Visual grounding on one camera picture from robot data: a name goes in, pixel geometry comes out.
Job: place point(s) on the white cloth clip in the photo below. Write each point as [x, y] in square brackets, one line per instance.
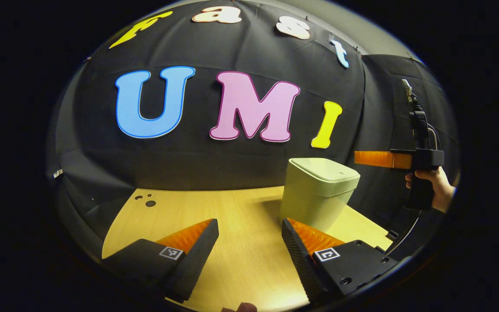
[58, 173]

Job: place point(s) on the metal cloth clip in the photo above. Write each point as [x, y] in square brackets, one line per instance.
[357, 49]

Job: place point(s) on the pale green desktop garbage bin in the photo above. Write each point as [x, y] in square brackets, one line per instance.
[319, 190]

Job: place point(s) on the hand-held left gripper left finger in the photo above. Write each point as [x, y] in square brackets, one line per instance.
[197, 260]

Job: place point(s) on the black backdrop cloth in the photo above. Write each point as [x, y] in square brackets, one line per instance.
[232, 164]

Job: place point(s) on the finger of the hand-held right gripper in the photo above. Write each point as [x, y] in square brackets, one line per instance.
[379, 159]

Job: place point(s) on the wooden desktop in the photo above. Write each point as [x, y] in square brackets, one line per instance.
[241, 234]

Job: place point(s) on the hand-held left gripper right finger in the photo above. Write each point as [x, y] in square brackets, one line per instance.
[297, 260]

